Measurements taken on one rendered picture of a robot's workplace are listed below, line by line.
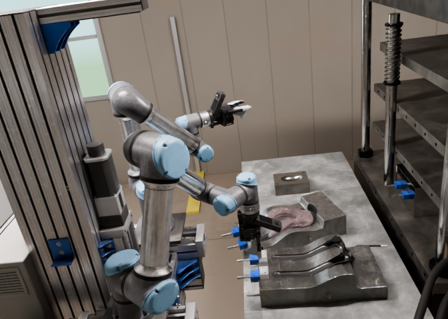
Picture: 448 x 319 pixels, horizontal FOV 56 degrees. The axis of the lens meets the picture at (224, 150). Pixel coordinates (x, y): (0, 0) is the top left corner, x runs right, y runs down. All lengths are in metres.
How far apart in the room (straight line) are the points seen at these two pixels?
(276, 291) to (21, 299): 0.96
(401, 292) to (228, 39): 2.99
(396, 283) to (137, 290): 1.09
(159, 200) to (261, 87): 3.22
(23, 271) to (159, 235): 0.61
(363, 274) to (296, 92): 2.81
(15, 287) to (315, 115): 3.45
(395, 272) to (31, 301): 1.45
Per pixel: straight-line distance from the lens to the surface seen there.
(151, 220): 1.23
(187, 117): 1.91
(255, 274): 1.80
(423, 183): 2.18
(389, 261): 2.03
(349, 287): 1.79
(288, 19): 4.22
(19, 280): 1.72
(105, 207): 1.58
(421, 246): 2.17
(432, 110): 2.32
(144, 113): 1.68
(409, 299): 1.88
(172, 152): 1.16
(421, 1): 1.80
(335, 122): 4.56
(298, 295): 1.78
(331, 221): 2.09
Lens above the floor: 2.08
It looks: 24 degrees down
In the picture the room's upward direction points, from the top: 8 degrees counter-clockwise
